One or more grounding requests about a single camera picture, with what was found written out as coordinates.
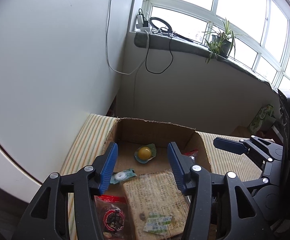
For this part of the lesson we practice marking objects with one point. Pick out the striped tablecloth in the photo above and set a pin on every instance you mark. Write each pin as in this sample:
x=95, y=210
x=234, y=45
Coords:
x=89, y=144

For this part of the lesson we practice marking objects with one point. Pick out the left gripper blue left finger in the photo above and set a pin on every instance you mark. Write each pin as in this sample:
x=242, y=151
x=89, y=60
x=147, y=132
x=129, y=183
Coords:
x=47, y=215

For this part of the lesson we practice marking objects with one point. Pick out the potted spider plant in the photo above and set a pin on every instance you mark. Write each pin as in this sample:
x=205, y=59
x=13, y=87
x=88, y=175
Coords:
x=220, y=42

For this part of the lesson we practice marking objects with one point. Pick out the grey windowsill cover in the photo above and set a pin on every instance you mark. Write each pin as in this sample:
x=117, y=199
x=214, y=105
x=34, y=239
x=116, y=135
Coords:
x=160, y=42

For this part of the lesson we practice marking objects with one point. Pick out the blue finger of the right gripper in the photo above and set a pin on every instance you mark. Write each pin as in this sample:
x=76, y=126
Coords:
x=230, y=146

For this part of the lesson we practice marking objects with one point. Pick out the teal mint candy packet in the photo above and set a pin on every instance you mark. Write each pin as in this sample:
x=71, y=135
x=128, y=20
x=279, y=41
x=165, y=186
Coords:
x=122, y=176

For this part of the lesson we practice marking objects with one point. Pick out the bagged sliced bread loaf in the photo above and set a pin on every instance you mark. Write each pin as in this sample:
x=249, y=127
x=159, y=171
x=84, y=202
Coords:
x=158, y=210

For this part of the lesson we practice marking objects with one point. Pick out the red dried fruit packet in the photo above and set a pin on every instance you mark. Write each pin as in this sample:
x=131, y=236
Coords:
x=192, y=154
x=113, y=217

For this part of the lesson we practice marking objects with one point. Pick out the white power strip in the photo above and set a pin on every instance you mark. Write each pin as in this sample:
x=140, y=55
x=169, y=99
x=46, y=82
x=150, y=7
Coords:
x=142, y=24

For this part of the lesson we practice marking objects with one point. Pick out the brown cardboard box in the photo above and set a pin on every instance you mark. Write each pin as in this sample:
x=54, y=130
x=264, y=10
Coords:
x=130, y=134

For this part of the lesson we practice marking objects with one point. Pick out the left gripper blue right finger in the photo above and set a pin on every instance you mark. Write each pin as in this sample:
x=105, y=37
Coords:
x=221, y=199

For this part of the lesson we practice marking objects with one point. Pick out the green paper bag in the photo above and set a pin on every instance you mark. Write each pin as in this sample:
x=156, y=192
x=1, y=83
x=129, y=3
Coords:
x=263, y=120

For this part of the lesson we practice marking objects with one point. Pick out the green topped jelly cup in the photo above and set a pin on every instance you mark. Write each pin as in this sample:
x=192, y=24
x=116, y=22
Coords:
x=145, y=153

